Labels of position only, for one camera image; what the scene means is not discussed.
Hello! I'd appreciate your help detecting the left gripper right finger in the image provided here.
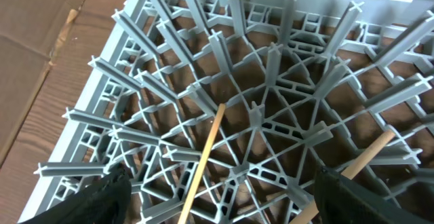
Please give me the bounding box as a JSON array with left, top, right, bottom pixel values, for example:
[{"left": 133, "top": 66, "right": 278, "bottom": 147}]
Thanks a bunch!
[{"left": 314, "top": 167, "right": 429, "bottom": 224}]

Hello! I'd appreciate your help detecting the cardboard sheet beside table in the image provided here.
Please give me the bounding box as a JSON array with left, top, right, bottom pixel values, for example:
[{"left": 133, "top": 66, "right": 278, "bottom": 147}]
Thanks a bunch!
[{"left": 1, "top": 0, "right": 82, "bottom": 160}]

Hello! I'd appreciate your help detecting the wooden chopstick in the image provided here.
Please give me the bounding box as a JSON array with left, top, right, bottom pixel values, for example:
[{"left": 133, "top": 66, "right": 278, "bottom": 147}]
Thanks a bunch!
[
  {"left": 177, "top": 104, "right": 226, "bottom": 224},
  {"left": 290, "top": 130, "right": 395, "bottom": 224}
]

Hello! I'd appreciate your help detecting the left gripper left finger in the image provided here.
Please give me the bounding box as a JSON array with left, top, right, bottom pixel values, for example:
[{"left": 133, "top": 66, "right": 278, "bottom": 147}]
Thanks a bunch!
[{"left": 23, "top": 169, "right": 132, "bottom": 224}]

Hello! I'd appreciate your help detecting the grey plastic dishwasher rack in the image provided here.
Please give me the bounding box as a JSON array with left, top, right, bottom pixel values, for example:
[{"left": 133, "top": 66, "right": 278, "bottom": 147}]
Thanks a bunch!
[{"left": 20, "top": 0, "right": 433, "bottom": 223}]

